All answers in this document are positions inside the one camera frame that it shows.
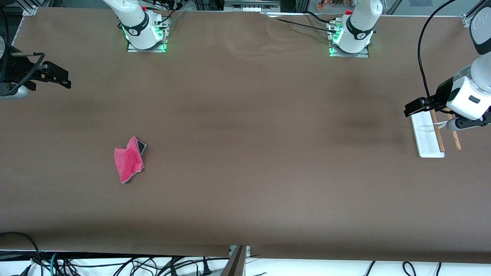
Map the pink towel grey backing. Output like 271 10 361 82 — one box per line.
114 136 147 184

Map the orange background object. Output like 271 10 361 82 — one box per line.
316 0 348 10

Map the brown table cover sheet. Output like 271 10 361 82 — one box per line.
0 7 491 265

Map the grey power strip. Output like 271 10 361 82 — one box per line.
224 0 281 13

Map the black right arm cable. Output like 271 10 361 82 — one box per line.
0 52 46 96

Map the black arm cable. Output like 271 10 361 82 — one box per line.
418 0 476 112
0 52 46 96

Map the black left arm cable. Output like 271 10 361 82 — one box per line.
418 0 476 112

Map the aluminium frame profile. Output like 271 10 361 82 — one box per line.
21 0 39 16
462 0 484 27

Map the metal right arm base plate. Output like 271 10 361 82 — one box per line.
127 15 170 53

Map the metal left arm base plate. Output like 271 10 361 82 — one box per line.
328 19 371 58

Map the short black table cable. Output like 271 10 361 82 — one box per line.
305 11 338 24

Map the long black table cable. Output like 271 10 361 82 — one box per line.
263 13 339 33

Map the thick black looped cable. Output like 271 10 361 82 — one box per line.
0 232 42 276

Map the metal beam bracket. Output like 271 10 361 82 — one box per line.
229 245 251 258

